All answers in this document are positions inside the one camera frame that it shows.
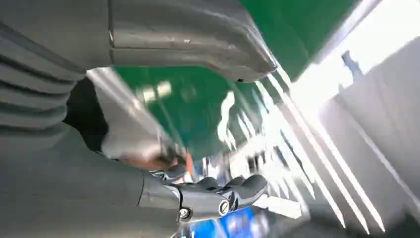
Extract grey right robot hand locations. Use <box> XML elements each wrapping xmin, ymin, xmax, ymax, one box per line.
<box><xmin>0</xmin><ymin>0</ymin><xmax>278</xmax><ymax>238</ymax></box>

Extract silver metal table edge rail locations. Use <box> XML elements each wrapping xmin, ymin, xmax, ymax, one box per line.
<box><xmin>86</xmin><ymin>67</ymin><xmax>188</xmax><ymax>165</ymax></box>

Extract blue printed package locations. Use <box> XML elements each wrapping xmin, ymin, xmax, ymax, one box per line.
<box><xmin>182</xmin><ymin>206</ymin><xmax>273</xmax><ymax>238</ymax></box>

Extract ribbed grey right arm sleeve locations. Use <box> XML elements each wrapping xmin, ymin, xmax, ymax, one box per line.
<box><xmin>0</xmin><ymin>22</ymin><xmax>87</xmax><ymax>146</ymax></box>

